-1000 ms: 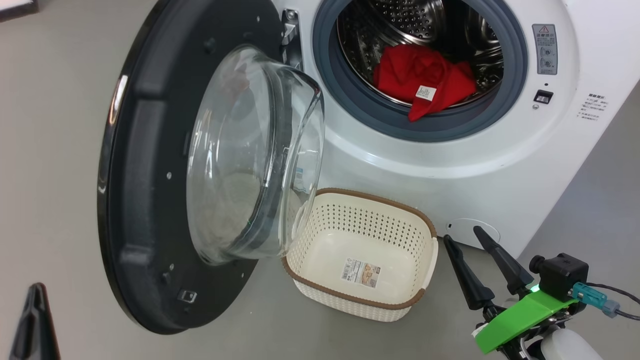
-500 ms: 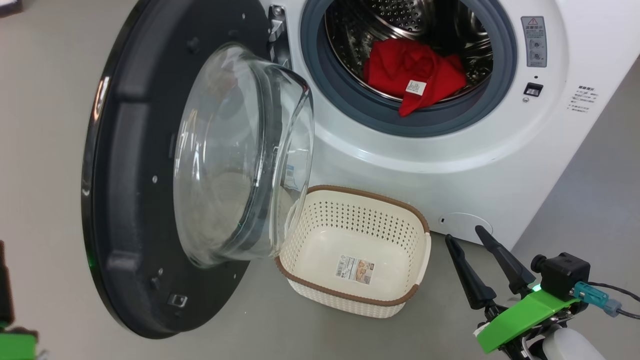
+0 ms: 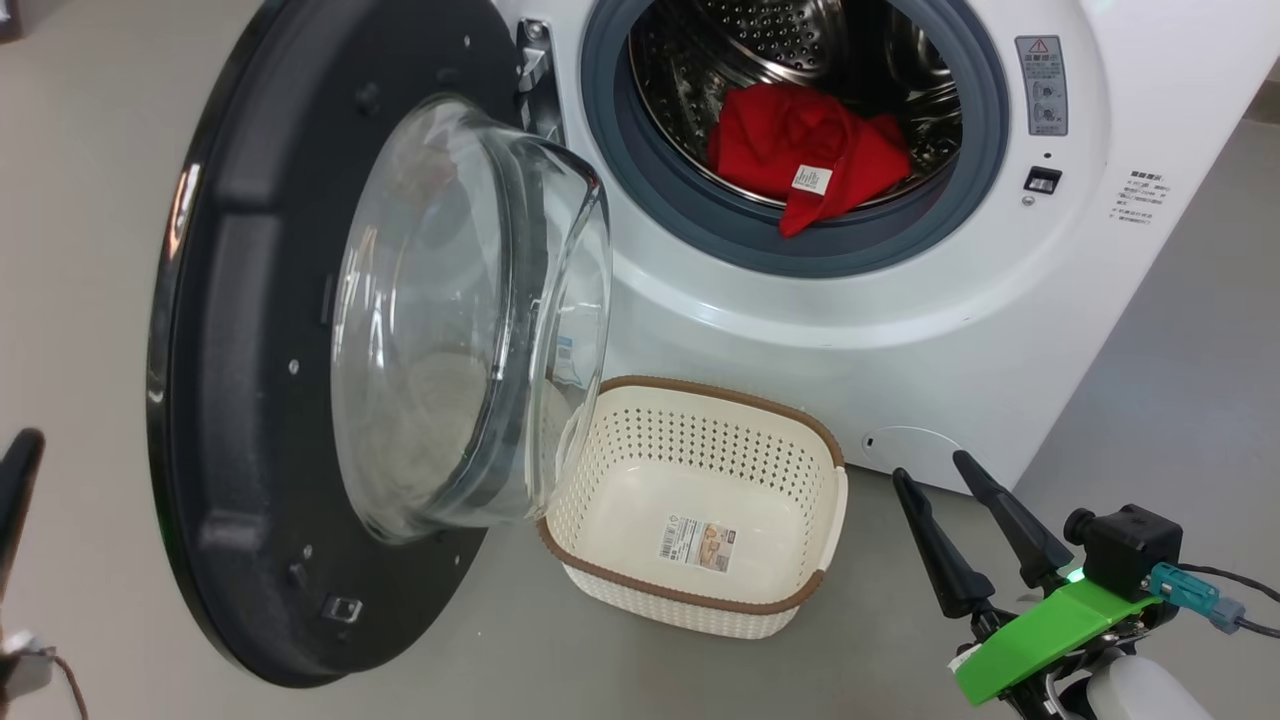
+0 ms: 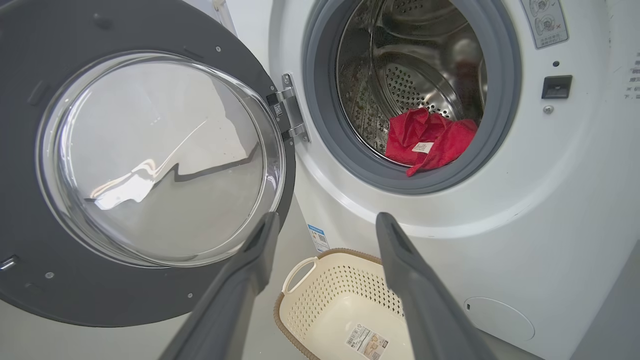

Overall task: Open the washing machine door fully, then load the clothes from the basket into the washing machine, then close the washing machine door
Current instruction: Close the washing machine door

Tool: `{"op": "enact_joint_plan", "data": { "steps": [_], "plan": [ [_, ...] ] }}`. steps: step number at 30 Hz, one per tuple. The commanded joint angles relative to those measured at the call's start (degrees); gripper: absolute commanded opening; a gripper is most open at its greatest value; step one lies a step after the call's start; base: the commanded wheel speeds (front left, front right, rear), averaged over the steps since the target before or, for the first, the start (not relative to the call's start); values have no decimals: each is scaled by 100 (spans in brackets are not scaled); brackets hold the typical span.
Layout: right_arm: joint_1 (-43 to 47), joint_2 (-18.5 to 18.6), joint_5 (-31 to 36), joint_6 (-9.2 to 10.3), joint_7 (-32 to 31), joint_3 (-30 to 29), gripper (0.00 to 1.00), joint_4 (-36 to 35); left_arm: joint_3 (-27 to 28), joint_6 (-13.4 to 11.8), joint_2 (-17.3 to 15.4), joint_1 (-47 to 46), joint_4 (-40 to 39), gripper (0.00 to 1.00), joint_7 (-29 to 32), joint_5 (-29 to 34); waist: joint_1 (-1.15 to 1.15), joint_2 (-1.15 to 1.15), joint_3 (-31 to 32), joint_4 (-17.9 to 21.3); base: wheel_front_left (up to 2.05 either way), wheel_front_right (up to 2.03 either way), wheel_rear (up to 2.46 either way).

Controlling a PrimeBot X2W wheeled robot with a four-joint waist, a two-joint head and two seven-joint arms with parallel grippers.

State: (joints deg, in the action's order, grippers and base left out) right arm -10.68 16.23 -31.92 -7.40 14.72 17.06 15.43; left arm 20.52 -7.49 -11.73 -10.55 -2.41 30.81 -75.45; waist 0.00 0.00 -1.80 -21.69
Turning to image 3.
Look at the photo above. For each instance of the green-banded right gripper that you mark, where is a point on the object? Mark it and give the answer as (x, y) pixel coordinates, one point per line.
(1050, 630)

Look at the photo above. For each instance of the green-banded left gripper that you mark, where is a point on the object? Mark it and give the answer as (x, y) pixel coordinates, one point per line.
(25, 665)

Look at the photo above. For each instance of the black round glass washer door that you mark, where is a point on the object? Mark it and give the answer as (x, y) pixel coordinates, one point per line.
(250, 300)

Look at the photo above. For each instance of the white front-load washing machine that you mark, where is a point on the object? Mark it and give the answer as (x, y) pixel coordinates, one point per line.
(900, 330)

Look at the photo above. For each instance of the paper basket label sticker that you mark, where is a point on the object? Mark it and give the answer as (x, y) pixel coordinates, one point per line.
(697, 544)

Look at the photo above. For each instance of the cream perforated laundry basket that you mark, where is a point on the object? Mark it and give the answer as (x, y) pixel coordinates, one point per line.
(700, 450)

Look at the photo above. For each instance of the grey rubber door gasket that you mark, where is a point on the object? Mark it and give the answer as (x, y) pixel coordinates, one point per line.
(620, 160)

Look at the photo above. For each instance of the metal door hinge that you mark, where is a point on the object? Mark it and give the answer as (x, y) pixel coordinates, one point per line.
(535, 70)

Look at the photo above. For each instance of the round white drain filter cover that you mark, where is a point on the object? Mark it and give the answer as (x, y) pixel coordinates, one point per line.
(915, 450)

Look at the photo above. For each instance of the blue energy label sticker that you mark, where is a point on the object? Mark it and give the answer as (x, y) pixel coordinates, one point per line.
(567, 362)

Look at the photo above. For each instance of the grey warning sticker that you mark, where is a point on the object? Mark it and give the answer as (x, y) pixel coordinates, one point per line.
(1041, 85)

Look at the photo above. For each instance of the stainless steel washer drum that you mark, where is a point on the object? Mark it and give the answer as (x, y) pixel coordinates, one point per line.
(760, 40)

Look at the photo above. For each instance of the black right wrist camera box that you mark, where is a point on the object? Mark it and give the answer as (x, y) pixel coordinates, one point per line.
(1130, 545)

